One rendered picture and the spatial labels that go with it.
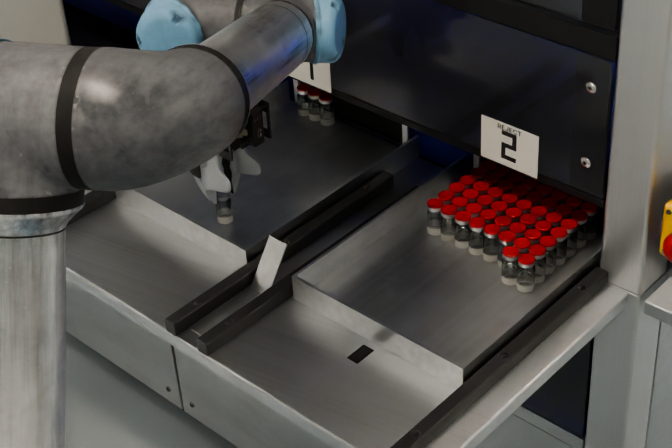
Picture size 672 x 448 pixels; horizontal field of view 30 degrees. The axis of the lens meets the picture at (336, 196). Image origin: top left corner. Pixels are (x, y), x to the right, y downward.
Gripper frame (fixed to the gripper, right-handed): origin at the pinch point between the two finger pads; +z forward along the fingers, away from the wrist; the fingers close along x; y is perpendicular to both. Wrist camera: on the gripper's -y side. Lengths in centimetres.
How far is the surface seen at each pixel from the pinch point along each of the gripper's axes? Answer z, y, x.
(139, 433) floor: 93, -55, 17
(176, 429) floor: 93, -50, 23
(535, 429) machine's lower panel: 36, 38, 21
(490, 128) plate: -10.6, 29.0, 19.8
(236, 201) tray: 5.0, -1.5, 4.0
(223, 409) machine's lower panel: 75, -32, 21
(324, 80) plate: -7.7, 1.0, 19.8
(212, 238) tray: 2.8, 4.6, -5.9
